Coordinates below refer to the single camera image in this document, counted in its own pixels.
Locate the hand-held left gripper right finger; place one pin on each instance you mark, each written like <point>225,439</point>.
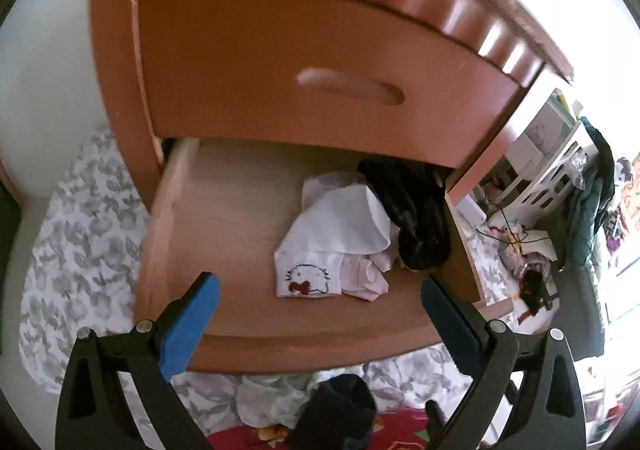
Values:
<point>450,325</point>

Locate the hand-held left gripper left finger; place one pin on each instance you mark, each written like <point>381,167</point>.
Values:
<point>192,325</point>

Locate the pink underwear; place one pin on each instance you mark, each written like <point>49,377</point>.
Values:
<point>365,280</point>

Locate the black underwear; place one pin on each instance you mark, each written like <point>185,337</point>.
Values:
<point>420,225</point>
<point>340,410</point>

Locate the white cat print underwear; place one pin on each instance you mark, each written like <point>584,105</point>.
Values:
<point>335,230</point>

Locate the closed wooden drawer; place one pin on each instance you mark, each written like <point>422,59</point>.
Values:
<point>275,55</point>

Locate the black toy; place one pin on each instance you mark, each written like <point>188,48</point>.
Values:
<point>535,290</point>

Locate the red printed blanket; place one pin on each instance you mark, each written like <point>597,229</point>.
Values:
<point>400,430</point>

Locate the white notebook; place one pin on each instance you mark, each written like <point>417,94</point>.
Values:
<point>542,252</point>

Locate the grey cushion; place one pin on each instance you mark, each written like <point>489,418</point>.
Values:
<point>580,310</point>

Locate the grey floral bedspread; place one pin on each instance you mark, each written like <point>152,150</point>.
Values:
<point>85,240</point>

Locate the teal jacket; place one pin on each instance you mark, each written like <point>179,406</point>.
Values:
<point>595,210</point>

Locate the black and white plush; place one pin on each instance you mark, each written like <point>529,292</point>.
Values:
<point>624,175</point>

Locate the wooden nightstand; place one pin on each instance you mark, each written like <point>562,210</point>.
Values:
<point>115,55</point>

